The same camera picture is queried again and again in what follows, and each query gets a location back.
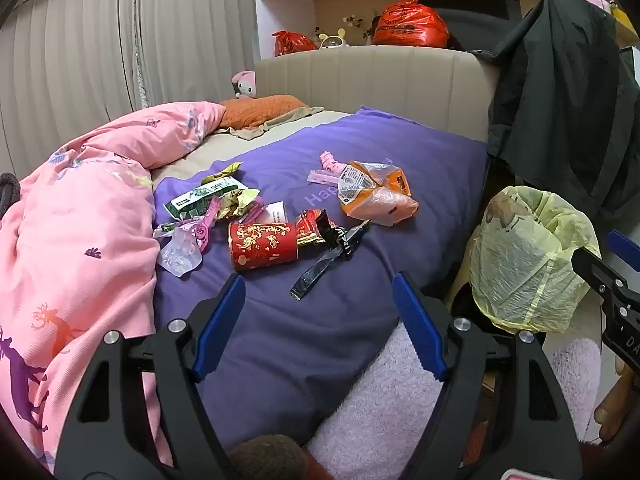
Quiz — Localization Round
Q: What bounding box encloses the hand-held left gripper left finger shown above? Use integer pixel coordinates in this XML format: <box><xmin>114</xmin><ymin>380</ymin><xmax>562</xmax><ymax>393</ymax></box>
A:
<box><xmin>55</xmin><ymin>272</ymin><xmax>247</xmax><ymax>480</ymax></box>

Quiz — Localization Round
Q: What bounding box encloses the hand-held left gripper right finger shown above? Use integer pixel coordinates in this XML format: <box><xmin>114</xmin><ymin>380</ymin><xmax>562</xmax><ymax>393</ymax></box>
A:
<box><xmin>392</xmin><ymin>271</ymin><xmax>585</xmax><ymax>480</ymax></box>

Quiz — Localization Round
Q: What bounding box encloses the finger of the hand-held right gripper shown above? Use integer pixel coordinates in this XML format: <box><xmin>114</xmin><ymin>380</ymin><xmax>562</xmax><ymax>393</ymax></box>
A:
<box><xmin>571</xmin><ymin>246</ymin><xmax>628</xmax><ymax>308</ymax></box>
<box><xmin>606</xmin><ymin>229</ymin><xmax>640</xmax><ymax>267</ymax></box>

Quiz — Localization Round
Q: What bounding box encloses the beige bin with yellow liner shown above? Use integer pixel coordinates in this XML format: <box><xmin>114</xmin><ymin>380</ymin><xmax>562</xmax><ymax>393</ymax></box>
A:
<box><xmin>447</xmin><ymin>185</ymin><xmax>603</xmax><ymax>334</ymax></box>

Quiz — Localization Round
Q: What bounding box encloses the green white milk carton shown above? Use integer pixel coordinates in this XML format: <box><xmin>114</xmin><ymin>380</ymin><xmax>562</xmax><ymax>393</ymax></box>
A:
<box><xmin>164</xmin><ymin>180</ymin><xmax>262</xmax><ymax>222</ymax></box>

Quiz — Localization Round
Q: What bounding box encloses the person's right hand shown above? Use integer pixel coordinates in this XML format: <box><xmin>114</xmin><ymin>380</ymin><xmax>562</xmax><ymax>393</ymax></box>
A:
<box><xmin>594</xmin><ymin>369</ymin><xmax>635</xmax><ymax>445</ymax></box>

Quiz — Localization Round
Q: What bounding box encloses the purple blanket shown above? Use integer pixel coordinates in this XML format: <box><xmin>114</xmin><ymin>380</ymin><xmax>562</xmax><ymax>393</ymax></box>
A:
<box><xmin>151</xmin><ymin>106</ymin><xmax>490</xmax><ymax>455</ymax></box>

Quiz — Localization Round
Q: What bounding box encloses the clear plastic wrapper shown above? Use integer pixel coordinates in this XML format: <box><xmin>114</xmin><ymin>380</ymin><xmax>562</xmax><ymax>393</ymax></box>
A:
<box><xmin>156</xmin><ymin>224</ymin><xmax>204</xmax><ymax>279</ymax></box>

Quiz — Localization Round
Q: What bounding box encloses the pink fluffy clothing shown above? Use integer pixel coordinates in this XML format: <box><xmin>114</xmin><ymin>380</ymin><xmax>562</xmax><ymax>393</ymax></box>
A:
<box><xmin>304</xmin><ymin>324</ymin><xmax>603</xmax><ymax>480</ymax></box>

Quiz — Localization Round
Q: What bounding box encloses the red gold paper cup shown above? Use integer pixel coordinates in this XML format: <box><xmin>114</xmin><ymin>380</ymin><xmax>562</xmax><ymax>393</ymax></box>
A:
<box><xmin>228</xmin><ymin>220</ymin><xmax>302</xmax><ymax>274</ymax></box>

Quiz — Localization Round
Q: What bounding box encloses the black wrapper strip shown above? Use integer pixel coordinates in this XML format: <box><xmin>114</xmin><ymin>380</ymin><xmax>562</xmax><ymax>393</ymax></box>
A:
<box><xmin>289</xmin><ymin>219</ymin><xmax>372</xmax><ymax>302</ymax></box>

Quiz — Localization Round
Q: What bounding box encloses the crumpled gold wrapper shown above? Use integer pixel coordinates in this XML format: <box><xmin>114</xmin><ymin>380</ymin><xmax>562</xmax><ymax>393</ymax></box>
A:
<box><xmin>217</xmin><ymin>191</ymin><xmax>267</xmax><ymax>222</ymax></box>

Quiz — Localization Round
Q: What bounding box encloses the white paper card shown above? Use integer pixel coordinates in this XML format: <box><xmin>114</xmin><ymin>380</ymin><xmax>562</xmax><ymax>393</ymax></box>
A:
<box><xmin>250</xmin><ymin>201</ymin><xmax>289</xmax><ymax>227</ymax></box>

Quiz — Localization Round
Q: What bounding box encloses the red snack wrapper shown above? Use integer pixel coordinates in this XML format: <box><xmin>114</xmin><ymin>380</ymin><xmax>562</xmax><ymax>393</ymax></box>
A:
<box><xmin>294</xmin><ymin>208</ymin><xmax>332</xmax><ymax>249</ymax></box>

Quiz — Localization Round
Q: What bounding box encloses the orange plastic bag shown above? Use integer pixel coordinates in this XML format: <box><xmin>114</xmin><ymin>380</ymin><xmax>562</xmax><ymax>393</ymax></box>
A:
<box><xmin>335</xmin><ymin>160</ymin><xmax>421</xmax><ymax>227</ymax></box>

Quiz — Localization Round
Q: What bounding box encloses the brown knitted cloth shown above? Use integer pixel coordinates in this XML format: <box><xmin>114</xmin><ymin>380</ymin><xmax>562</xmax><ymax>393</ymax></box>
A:
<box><xmin>226</xmin><ymin>433</ymin><xmax>332</xmax><ymax>480</ymax></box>

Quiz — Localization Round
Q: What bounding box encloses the yellow green snack wrapper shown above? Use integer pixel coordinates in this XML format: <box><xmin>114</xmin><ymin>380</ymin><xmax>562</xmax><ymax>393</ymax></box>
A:
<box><xmin>201</xmin><ymin>162</ymin><xmax>244</xmax><ymax>187</ymax></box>

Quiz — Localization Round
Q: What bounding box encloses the dark jacket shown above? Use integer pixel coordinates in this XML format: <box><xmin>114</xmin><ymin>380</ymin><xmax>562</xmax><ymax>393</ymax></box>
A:
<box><xmin>487</xmin><ymin>0</ymin><xmax>637</xmax><ymax>233</ymax></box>

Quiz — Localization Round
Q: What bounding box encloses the pink printed duvet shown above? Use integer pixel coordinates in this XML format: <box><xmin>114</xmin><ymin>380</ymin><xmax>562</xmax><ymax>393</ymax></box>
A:
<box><xmin>0</xmin><ymin>101</ymin><xmax>227</xmax><ymax>472</ymax></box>

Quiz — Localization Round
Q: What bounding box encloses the beige bed sheet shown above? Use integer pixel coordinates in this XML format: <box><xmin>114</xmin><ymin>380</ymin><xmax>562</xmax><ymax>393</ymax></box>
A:
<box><xmin>150</xmin><ymin>105</ymin><xmax>352</xmax><ymax>187</ymax></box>

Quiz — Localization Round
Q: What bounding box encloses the orange pillow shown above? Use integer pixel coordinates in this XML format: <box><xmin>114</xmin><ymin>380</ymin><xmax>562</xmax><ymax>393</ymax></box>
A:
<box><xmin>219</xmin><ymin>94</ymin><xmax>311</xmax><ymax>131</ymax></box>

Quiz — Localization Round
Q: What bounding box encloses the pink plush toy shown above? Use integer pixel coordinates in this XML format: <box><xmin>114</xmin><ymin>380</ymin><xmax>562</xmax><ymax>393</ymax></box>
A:
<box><xmin>231</xmin><ymin>70</ymin><xmax>257</xmax><ymax>100</ymax></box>

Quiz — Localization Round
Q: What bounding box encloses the dark fuzzy cloth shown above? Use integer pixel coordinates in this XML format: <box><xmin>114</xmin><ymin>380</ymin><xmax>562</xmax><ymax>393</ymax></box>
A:
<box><xmin>0</xmin><ymin>172</ymin><xmax>22</xmax><ymax>217</ymax></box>

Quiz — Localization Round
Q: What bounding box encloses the beige padded headboard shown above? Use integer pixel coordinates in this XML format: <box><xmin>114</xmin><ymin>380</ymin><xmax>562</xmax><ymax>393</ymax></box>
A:
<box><xmin>254</xmin><ymin>44</ymin><xmax>502</xmax><ymax>143</ymax></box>

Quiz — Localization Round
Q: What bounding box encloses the small red plastic bag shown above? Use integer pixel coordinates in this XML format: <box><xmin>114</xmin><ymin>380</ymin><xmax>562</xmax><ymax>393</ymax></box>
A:
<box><xmin>272</xmin><ymin>30</ymin><xmax>319</xmax><ymax>57</ymax></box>

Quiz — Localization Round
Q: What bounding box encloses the white toy with yellow ears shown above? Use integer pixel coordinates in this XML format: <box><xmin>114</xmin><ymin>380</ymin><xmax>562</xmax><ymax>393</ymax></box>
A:
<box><xmin>319</xmin><ymin>29</ymin><xmax>352</xmax><ymax>52</ymax></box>

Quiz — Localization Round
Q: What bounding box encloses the large red plastic bag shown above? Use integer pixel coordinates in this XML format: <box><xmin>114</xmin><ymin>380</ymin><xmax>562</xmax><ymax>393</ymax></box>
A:
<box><xmin>371</xmin><ymin>0</ymin><xmax>451</xmax><ymax>49</ymax></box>

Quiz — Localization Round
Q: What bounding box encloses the small flower decoration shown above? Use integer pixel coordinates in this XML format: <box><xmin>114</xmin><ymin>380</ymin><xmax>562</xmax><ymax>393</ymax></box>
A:
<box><xmin>341</xmin><ymin>10</ymin><xmax>382</xmax><ymax>42</ymax></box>

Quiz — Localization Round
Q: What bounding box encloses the pleated curtain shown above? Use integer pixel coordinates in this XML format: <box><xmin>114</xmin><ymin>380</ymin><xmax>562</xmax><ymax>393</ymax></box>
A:
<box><xmin>0</xmin><ymin>0</ymin><xmax>257</xmax><ymax>173</ymax></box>

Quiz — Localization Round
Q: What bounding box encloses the beaded curtain cord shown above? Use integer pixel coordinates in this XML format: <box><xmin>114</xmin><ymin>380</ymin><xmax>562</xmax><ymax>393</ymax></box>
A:
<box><xmin>131</xmin><ymin>0</ymin><xmax>151</xmax><ymax>109</ymax></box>

